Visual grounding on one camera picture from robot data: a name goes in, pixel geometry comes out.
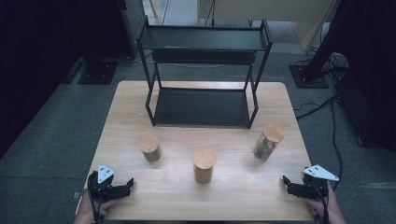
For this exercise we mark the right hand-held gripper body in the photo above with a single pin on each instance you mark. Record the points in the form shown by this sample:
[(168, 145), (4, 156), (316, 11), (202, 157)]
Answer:
[(317, 183)]

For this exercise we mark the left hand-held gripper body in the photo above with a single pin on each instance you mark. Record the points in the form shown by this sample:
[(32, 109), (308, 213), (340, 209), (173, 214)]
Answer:
[(104, 174)]

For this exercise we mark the short jar with green beans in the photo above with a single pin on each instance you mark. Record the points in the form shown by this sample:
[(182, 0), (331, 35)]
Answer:
[(149, 144)]

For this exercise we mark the tall jar with brown contents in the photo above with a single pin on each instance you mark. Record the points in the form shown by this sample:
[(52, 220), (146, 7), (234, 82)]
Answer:
[(273, 133)]

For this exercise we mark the medium jar with beige contents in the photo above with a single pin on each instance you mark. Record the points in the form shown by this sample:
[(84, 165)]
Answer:
[(204, 158)]

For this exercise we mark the black metal shelf rack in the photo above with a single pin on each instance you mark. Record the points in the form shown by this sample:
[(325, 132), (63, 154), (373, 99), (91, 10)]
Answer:
[(202, 105)]

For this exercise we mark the person's right hand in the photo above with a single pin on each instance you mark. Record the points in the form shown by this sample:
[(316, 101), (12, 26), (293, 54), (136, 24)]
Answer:
[(333, 211)]

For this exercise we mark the person's left hand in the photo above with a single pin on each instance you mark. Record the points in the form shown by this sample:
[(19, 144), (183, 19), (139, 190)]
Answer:
[(90, 211)]

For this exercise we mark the grey tape strip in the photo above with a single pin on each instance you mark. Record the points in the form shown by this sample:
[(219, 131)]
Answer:
[(77, 195)]

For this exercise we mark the black equipment box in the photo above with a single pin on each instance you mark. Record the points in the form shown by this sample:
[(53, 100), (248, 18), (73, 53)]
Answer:
[(358, 105)]

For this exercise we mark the black square stand base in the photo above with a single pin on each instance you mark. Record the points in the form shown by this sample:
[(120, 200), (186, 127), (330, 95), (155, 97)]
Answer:
[(98, 73), (308, 81)]

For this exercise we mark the dark metal stand column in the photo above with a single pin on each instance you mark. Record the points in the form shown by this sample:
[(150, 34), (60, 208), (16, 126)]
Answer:
[(132, 28)]

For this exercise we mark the beige wooden board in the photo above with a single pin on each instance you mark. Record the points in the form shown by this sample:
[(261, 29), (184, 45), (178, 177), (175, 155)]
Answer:
[(274, 11)]

